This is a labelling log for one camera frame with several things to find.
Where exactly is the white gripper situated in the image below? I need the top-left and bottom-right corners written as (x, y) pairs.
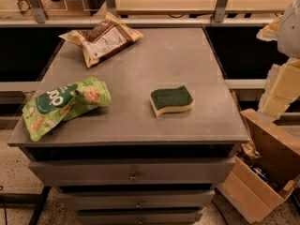
top-left (256, 0), bottom-right (300, 120)

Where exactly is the green and yellow sponge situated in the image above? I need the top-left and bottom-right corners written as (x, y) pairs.
top-left (150, 85), bottom-right (194, 116)

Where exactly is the brown chip bag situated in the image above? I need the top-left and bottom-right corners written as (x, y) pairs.
top-left (60, 13), bottom-right (143, 68)

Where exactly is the green snack bag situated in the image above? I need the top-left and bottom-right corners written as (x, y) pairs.
top-left (22, 77), bottom-right (112, 142)

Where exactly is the blue item in box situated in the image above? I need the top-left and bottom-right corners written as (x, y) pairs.
top-left (250, 165), bottom-right (269, 182)

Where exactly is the open cardboard box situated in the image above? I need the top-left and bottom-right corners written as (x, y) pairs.
top-left (217, 109), bottom-right (300, 224)

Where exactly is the grey drawer cabinet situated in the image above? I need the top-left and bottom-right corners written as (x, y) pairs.
top-left (8, 28), bottom-right (248, 225)

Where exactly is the top drawer knob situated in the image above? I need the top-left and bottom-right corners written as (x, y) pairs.
top-left (128, 172), bottom-right (139, 182)

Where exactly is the drawer knob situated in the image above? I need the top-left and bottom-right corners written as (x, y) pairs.
top-left (134, 201), bottom-right (143, 208)
top-left (128, 172), bottom-right (139, 182)

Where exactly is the middle drawer knob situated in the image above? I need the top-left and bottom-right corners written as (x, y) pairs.
top-left (134, 201), bottom-right (143, 208)

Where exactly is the wooden shelf with metal posts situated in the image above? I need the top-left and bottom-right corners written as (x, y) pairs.
top-left (0, 0), bottom-right (293, 27)

